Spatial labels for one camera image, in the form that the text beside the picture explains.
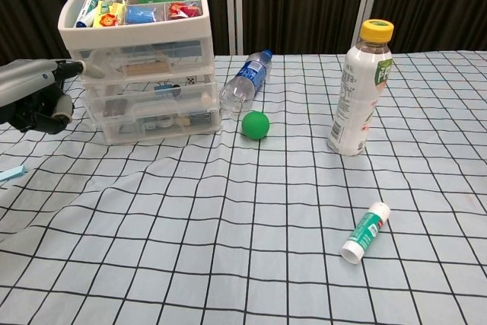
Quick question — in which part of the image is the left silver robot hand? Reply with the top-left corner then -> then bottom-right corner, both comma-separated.
0,59 -> 106,135

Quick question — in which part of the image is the clear plastic drawer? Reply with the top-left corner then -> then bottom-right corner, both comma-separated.
72,40 -> 214,82
100,110 -> 222,144
85,72 -> 220,116

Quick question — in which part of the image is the white plastic drawer organizer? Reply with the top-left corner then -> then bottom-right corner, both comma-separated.
57,0 -> 223,146

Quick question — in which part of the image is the blue binder clip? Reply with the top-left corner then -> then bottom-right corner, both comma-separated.
154,81 -> 182,98

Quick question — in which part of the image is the brown rectangular block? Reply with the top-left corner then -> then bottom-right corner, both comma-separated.
103,98 -> 129,117

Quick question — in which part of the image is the light blue eraser strip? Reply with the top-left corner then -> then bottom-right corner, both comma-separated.
0,164 -> 27,182

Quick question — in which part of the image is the red cap whiteboard marker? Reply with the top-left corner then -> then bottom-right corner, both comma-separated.
74,0 -> 107,29

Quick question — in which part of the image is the yellow lion snack packet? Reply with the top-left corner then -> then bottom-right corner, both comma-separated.
92,0 -> 127,28

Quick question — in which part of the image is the wooden block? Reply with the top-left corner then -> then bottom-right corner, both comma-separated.
125,61 -> 170,76

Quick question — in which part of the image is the blue snack packet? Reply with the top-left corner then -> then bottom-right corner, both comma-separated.
125,5 -> 158,24

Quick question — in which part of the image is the red snack packet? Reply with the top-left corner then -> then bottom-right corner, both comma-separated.
167,2 -> 202,20

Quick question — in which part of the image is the clear water bottle blue label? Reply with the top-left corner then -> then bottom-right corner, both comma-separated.
219,49 -> 273,114

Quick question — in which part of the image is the green foam ball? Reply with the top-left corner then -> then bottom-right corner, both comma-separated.
241,110 -> 271,140

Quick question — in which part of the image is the white drink bottle yellow cap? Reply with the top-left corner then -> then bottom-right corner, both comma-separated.
326,19 -> 395,157

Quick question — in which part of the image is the green white glue stick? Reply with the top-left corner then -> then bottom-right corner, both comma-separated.
340,202 -> 392,265

